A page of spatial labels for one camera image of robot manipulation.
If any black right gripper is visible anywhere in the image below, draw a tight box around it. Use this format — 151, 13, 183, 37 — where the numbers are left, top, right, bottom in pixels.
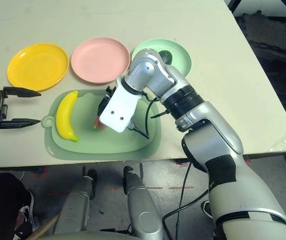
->
97, 85, 118, 116

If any toy watermelon slice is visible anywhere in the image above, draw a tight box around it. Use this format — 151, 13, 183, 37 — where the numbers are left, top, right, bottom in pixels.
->
93, 116, 110, 130

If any yellow toy banana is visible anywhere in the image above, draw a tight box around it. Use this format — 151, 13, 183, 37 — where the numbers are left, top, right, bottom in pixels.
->
55, 90, 80, 143

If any dark green toy avocado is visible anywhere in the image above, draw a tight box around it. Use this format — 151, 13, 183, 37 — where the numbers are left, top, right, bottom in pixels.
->
158, 49, 173, 65

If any green cutting board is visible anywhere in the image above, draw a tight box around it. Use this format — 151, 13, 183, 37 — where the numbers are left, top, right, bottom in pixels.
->
41, 89, 162, 161

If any yellow plastic plate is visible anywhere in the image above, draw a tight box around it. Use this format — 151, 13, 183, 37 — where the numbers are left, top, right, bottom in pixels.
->
7, 43, 70, 92

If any pink plastic plate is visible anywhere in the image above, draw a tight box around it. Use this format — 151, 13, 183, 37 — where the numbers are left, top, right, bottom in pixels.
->
71, 37, 131, 86

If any black table foot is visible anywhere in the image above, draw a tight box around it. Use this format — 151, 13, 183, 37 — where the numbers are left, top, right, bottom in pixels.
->
175, 159, 191, 168
32, 166, 48, 177

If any light green plastic plate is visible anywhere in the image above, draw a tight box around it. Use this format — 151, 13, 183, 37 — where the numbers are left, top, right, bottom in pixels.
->
131, 38, 192, 78

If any bystander black trouser leg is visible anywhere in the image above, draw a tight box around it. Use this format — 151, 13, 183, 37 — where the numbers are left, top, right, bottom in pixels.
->
0, 172, 31, 240

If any black sneaker white stripe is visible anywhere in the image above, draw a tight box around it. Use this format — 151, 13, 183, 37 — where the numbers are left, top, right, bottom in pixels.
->
14, 189, 36, 238

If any silver robot left leg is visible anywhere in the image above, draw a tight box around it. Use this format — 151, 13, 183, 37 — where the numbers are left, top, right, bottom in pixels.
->
53, 166, 99, 235

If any silver robot leg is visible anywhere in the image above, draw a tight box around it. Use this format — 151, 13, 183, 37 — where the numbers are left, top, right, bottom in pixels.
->
123, 166, 164, 240
53, 166, 99, 235

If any silver robot right leg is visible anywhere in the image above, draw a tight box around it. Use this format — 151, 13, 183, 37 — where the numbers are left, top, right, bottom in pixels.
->
123, 166, 164, 240

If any wooden stick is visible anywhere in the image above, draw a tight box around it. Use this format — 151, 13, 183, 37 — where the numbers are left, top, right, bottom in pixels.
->
26, 214, 58, 240

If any grey robot torso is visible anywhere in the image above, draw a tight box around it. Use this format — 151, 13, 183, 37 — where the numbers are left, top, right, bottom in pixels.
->
36, 231, 138, 240

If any black sneaker white sole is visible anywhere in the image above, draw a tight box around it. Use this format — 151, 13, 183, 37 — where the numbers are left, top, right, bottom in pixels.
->
201, 199, 215, 221

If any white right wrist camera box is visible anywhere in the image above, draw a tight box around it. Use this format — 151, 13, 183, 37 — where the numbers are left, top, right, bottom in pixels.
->
99, 79, 140, 133

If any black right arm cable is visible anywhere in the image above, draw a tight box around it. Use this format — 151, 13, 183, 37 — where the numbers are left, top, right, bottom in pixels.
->
129, 93, 170, 140

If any thin black hanging cable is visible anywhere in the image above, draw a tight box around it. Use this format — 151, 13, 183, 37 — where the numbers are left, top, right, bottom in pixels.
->
161, 159, 208, 240

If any black metal frame bar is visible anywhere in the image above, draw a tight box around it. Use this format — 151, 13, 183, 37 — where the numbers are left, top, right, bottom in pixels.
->
227, 0, 245, 11

